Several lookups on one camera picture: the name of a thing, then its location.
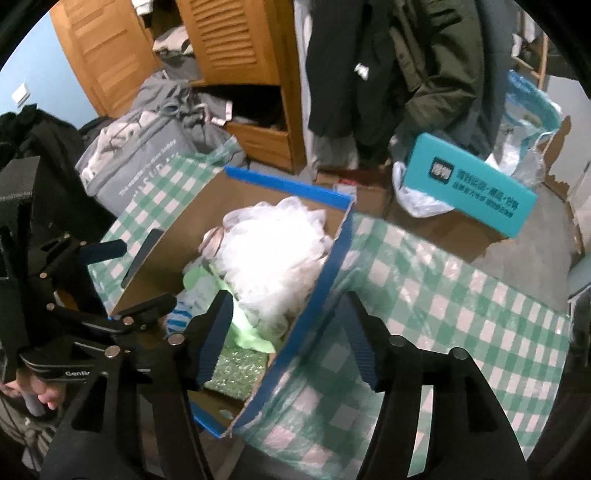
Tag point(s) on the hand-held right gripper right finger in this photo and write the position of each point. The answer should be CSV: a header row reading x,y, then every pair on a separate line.
x,y
360,344

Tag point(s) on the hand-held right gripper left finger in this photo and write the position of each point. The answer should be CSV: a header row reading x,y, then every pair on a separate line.
x,y
217,337

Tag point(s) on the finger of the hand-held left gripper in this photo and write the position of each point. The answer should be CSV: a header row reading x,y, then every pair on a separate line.
x,y
138,314
106,251

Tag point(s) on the light green cloth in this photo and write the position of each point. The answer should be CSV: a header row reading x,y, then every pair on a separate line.
x,y
249,330

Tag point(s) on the green bubble wrap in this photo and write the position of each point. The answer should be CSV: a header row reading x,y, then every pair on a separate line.
x,y
240,369

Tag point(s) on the blue striped white sock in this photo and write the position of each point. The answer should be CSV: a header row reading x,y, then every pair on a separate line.
x,y
180,316

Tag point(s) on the blue-edged cardboard box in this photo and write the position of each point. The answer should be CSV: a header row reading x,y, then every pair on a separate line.
x,y
194,217

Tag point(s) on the fluffy white plastic bag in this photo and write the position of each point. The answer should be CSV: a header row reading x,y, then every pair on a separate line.
x,y
272,258

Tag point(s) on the person's left hand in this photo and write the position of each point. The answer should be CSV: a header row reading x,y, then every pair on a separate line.
x,y
44,394

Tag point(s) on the green checkered tablecloth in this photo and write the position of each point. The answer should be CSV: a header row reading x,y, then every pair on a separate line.
x,y
438,314

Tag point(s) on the grey storage bag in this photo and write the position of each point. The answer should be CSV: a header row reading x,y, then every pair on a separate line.
x,y
134,157

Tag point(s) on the black garment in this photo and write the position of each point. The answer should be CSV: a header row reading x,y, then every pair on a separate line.
x,y
51,138

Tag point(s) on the green printed plastic bag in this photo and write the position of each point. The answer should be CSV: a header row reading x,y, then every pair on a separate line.
x,y
217,152

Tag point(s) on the flat cardboard box red label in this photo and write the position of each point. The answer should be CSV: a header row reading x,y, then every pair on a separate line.
x,y
364,194

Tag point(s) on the grey hoodie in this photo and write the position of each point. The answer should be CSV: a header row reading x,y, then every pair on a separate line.
x,y
157,92

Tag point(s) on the teal box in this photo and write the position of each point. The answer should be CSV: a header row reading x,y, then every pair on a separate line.
x,y
461,184

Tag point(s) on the grey white clothes pile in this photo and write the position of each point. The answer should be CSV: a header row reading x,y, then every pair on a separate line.
x,y
175,46

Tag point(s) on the wooden wardrobe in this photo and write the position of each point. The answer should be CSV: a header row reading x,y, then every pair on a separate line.
x,y
231,46

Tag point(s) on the black jacket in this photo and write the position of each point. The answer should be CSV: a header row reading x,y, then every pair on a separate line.
x,y
351,92

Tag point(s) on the blue clear plastic bag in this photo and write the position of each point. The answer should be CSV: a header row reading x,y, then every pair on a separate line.
x,y
526,138

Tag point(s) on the olive green jacket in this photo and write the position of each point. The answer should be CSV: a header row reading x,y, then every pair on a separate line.
x,y
443,69

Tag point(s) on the dark navy coat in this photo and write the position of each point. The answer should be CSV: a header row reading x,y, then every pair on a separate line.
x,y
496,69

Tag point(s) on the wooden shelf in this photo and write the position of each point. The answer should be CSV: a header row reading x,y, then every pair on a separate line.
x,y
542,60

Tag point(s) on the white wall switch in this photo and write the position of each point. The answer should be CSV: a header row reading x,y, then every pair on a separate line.
x,y
21,93

